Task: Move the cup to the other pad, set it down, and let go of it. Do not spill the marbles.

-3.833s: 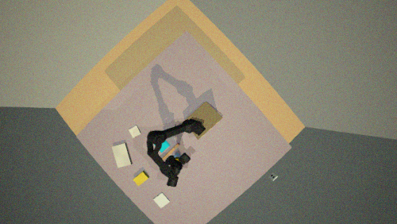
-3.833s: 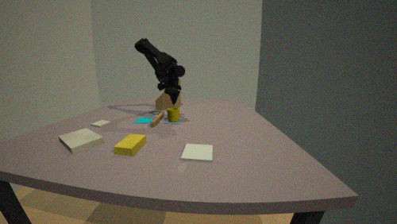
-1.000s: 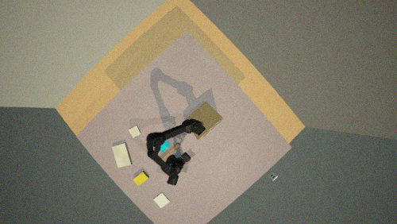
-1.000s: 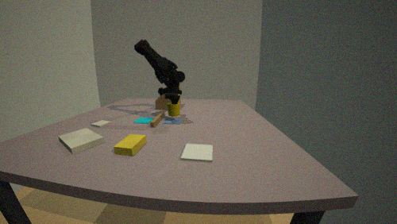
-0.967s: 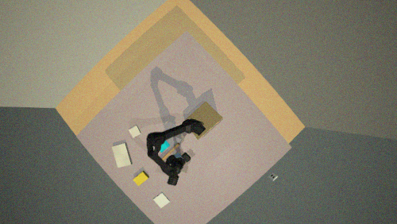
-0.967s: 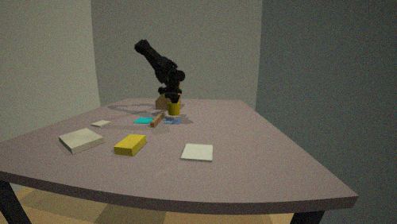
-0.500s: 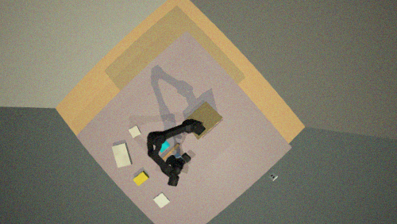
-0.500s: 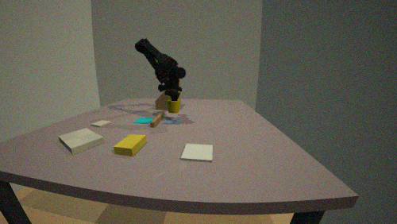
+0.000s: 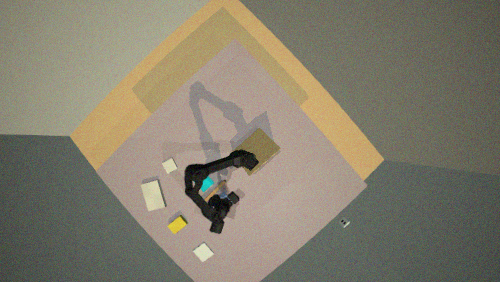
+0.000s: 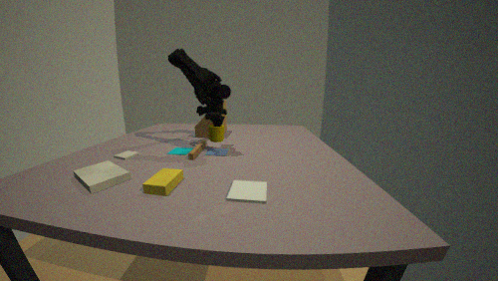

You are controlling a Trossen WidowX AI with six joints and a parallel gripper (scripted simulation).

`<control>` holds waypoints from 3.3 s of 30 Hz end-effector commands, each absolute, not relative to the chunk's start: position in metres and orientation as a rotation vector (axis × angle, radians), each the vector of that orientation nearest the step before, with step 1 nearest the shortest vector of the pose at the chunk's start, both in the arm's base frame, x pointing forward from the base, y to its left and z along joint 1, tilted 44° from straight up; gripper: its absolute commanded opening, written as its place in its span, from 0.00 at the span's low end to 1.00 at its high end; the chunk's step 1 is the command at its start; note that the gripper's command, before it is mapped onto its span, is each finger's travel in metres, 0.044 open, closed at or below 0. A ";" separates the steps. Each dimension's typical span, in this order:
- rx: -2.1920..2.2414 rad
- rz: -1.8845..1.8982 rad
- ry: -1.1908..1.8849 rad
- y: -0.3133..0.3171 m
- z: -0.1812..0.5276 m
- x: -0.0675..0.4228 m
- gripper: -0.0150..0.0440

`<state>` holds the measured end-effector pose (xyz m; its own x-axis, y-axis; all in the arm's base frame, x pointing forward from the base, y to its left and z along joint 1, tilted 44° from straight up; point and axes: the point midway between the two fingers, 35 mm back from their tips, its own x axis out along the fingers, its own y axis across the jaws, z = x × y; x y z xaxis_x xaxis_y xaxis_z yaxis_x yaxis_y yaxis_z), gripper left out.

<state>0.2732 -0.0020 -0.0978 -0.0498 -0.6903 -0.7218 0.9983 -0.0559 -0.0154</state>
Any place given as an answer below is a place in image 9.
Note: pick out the tan wooden plank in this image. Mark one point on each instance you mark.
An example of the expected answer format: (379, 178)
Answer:
(214, 191)

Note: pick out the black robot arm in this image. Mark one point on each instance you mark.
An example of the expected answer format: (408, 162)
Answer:
(199, 172)

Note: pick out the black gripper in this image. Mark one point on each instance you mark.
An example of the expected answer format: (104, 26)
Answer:
(232, 198)

